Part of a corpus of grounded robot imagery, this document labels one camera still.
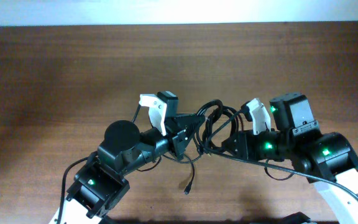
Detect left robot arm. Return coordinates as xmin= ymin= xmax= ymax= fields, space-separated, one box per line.
xmin=50 ymin=114 xmax=205 ymax=224

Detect black usb cables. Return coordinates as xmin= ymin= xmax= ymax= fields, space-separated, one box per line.
xmin=162 ymin=99 xmax=245 ymax=195

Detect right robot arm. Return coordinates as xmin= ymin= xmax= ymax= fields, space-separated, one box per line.
xmin=222 ymin=92 xmax=358 ymax=223

